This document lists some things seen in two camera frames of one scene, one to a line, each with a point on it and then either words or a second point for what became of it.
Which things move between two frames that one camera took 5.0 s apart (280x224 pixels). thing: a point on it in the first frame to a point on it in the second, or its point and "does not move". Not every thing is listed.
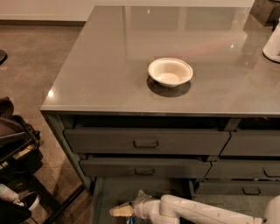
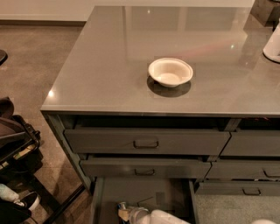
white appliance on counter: [272, 46] does not move
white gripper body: [144, 206] to [139, 216]
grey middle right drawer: [244, 170] does not move
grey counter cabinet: [162, 100] does not move
